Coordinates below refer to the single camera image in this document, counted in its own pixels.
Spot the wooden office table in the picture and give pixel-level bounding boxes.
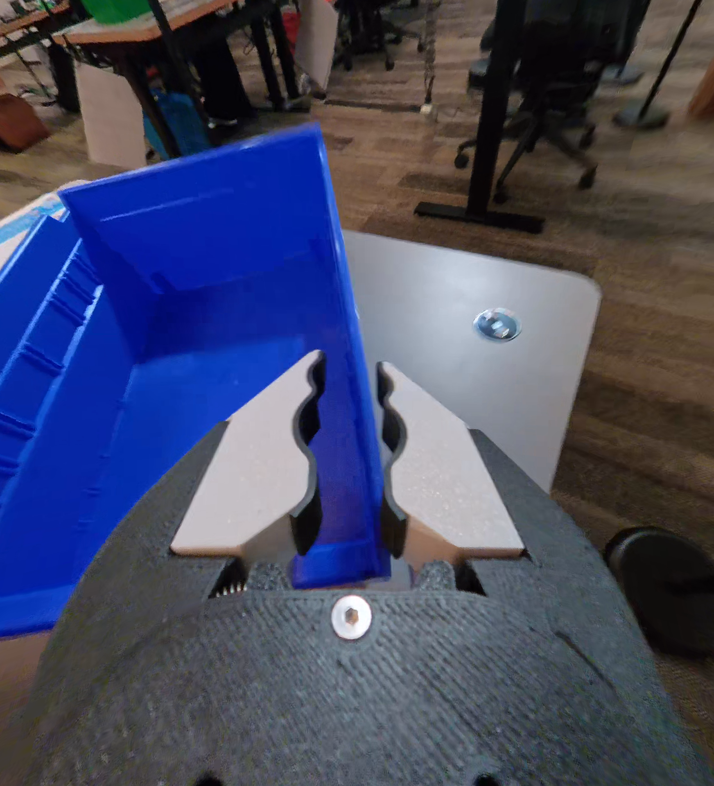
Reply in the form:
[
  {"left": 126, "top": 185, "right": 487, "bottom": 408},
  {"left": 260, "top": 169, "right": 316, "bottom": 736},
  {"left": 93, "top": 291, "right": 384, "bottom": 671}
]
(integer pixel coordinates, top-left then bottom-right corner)
[
  {"left": 0, "top": 0, "right": 88, "bottom": 133},
  {"left": 50, "top": 0, "right": 290, "bottom": 160}
]

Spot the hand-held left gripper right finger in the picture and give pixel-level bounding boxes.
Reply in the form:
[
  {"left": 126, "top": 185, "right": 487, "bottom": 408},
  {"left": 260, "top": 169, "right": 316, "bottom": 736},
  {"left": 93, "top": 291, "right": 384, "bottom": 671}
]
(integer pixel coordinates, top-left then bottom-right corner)
[{"left": 375, "top": 361, "right": 528, "bottom": 571}]

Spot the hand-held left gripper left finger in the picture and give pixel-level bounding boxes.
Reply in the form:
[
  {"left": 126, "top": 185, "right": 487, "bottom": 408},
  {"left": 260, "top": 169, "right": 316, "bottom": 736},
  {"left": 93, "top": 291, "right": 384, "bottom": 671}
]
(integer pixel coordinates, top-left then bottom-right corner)
[{"left": 169, "top": 349, "right": 328, "bottom": 565}]

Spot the black stand with round base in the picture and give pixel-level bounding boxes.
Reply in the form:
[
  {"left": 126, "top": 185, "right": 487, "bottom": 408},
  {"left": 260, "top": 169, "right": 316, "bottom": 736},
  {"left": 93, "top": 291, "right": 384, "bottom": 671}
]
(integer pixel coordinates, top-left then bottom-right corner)
[
  {"left": 604, "top": 527, "right": 714, "bottom": 659},
  {"left": 614, "top": 0, "right": 705, "bottom": 131}
]

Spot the white cylindrical bin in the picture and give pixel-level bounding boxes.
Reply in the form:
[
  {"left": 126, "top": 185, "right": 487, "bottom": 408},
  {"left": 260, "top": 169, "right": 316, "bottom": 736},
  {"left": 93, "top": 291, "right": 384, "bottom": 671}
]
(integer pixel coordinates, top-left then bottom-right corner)
[{"left": 76, "top": 61, "right": 166, "bottom": 171}]

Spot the black desk leg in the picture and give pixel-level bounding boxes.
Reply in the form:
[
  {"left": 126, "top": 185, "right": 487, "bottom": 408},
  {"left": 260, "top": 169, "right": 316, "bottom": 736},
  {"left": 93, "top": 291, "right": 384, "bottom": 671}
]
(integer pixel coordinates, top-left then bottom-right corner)
[{"left": 414, "top": 0, "right": 546, "bottom": 235}]

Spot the grey desk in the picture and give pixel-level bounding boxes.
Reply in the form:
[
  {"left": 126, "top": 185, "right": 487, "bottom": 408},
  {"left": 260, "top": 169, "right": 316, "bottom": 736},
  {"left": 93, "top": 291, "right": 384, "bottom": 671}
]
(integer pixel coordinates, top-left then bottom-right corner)
[{"left": 340, "top": 229, "right": 603, "bottom": 495}]

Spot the black office chair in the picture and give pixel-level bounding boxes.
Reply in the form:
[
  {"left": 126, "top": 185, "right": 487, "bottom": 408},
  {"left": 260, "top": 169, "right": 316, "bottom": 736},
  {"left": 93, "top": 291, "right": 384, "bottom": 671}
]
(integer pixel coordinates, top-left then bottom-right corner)
[
  {"left": 332, "top": 0, "right": 422, "bottom": 73},
  {"left": 454, "top": 0, "right": 600, "bottom": 206}
]

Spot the white panel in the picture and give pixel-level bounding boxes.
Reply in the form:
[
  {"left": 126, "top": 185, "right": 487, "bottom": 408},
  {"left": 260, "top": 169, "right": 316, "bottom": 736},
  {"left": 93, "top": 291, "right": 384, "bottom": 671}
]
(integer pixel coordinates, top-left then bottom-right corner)
[{"left": 294, "top": 0, "right": 341, "bottom": 92}]

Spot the green bin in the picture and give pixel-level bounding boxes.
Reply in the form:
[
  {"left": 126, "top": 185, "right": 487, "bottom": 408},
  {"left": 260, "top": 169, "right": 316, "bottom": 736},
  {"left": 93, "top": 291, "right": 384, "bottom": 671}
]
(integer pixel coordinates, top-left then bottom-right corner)
[{"left": 81, "top": 0, "right": 156, "bottom": 25}]

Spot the round metal desk grommet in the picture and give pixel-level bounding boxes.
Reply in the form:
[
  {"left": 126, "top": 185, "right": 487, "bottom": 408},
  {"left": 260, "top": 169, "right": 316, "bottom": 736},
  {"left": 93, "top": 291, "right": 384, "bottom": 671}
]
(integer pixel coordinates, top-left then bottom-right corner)
[{"left": 472, "top": 307, "right": 523, "bottom": 342}]

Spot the blue storage bin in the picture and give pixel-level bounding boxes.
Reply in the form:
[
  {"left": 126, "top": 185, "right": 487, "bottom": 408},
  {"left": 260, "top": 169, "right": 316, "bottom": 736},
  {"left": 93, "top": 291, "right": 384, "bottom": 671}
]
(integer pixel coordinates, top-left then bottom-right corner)
[{"left": 0, "top": 122, "right": 393, "bottom": 644}]

